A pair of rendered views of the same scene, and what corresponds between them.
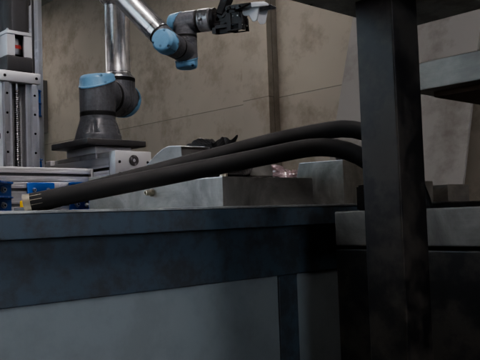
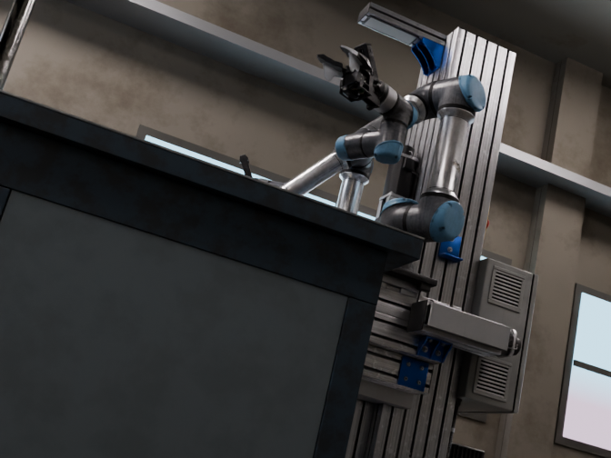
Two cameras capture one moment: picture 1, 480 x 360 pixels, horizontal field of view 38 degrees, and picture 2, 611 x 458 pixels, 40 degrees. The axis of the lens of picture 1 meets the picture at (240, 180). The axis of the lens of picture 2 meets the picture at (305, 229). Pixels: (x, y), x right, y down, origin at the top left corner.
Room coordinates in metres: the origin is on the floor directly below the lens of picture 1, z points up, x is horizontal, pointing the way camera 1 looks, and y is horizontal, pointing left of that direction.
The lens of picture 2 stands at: (3.06, -1.85, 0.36)
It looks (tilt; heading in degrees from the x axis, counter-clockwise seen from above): 17 degrees up; 116
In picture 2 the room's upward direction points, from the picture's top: 14 degrees clockwise
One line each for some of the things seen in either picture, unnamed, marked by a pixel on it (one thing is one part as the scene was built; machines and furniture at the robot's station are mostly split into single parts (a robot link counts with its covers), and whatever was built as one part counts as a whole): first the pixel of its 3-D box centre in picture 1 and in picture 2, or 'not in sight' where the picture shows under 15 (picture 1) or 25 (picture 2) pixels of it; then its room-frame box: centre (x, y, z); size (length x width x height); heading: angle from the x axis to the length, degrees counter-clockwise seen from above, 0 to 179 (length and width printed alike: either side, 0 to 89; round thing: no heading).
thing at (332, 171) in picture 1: (276, 188); not in sight; (1.90, -0.10, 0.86); 0.50 x 0.26 x 0.11; 60
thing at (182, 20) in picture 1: (185, 23); (397, 111); (2.28, 0.17, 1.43); 0.11 x 0.08 x 0.09; 70
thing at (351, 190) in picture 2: not in sight; (346, 211); (1.86, 0.94, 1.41); 0.15 x 0.12 x 0.55; 108
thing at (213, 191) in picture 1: (193, 181); not in sight; (1.59, 0.11, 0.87); 0.50 x 0.26 x 0.14; 43
